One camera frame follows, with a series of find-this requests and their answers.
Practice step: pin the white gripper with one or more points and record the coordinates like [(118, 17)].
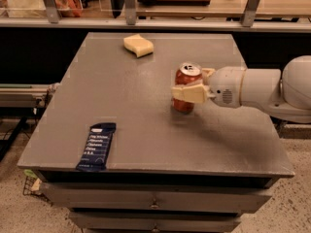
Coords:
[(225, 85)]

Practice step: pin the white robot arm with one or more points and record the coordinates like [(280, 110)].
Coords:
[(284, 94)]

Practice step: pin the blue rxbar blueberry bar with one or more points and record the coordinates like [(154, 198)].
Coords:
[(96, 151)]

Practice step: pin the grey drawer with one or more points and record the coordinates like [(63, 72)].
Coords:
[(154, 223), (156, 197)]

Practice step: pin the grey lower drawer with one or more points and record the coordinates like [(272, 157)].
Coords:
[(154, 223)]

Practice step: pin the metal shelf rail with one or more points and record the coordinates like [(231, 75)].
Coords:
[(154, 24)]

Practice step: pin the red coke can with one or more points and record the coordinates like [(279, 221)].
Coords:
[(187, 76)]

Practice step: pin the yellow sponge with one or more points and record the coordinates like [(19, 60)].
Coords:
[(138, 45)]

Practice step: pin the grey upper drawer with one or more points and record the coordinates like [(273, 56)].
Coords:
[(156, 197)]

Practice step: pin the wire basket on floor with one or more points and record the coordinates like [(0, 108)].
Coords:
[(32, 188)]

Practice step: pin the orange snack bag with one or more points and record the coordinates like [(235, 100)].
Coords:
[(69, 8)]

